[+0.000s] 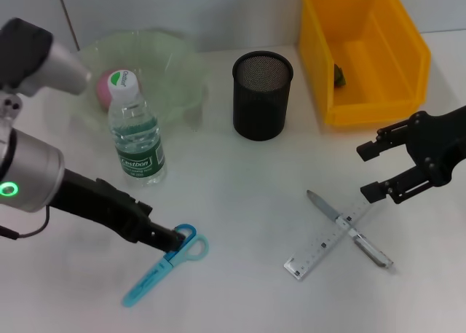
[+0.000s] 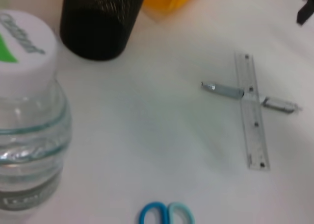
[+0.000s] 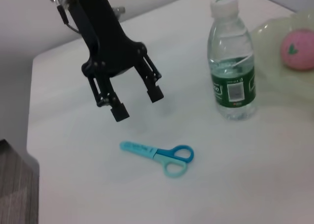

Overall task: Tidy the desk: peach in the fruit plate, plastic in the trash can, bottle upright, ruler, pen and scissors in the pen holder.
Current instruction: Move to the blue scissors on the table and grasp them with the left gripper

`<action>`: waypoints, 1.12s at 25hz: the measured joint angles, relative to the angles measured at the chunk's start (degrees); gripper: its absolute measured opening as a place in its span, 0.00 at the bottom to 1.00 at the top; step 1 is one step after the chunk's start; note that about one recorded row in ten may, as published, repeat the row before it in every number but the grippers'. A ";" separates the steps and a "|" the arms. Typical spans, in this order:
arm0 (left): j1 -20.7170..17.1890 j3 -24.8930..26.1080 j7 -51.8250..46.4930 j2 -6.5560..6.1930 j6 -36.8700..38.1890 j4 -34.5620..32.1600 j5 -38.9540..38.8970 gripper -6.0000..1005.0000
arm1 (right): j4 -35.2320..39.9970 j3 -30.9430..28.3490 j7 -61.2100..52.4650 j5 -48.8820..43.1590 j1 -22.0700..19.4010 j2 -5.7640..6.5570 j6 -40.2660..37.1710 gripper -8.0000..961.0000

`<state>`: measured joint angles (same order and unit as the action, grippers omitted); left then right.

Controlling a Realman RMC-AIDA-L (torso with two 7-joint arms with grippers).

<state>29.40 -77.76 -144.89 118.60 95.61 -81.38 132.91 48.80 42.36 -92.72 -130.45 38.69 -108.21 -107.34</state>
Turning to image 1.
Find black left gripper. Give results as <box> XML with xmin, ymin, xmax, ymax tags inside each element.
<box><xmin>47</xmin><ymin>168</ymin><xmax>187</xmax><ymax>254</ymax></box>

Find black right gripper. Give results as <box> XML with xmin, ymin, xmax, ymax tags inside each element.
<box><xmin>355</xmin><ymin>106</ymin><xmax>466</xmax><ymax>205</ymax></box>

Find blue children's scissors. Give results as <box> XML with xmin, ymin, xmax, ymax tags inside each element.
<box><xmin>122</xmin><ymin>223</ymin><xmax>210</xmax><ymax>308</ymax></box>

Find clear green-label water bottle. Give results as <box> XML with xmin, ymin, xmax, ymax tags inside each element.
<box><xmin>107</xmin><ymin>69</ymin><xmax>168</xmax><ymax>187</ymax></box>

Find green plastic wrapper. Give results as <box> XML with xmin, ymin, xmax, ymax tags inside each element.
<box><xmin>332</xmin><ymin>63</ymin><xmax>347</xmax><ymax>88</ymax></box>

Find clear plastic ruler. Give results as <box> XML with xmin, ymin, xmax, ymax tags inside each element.
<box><xmin>283</xmin><ymin>192</ymin><xmax>380</xmax><ymax>283</ymax></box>

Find pink knitted peach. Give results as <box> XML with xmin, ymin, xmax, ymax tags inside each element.
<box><xmin>95</xmin><ymin>69</ymin><xmax>114</xmax><ymax>111</ymax></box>

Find grey white pen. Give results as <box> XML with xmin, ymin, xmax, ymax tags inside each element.
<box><xmin>306</xmin><ymin>189</ymin><xmax>395</xmax><ymax>274</ymax></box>

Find black mesh pen cup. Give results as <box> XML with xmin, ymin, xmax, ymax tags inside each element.
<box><xmin>232</xmin><ymin>50</ymin><xmax>294</xmax><ymax>142</ymax></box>

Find green glass fruit plate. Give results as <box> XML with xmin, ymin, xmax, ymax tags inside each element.
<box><xmin>60</xmin><ymin>28</ymin><xmax>210</xmax><ymax>133</ymax></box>

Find yellow plastic bin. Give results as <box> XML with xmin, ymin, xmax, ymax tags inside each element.
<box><xmin>299</xmin><ymin>0</ymin><xmax>432</xmax><ymax>128</ymax></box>

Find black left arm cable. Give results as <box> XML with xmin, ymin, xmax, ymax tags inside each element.
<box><xmin>0</xmin><ymin>201</ymin><xmax>52</xmax><ymax>241</ymax></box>

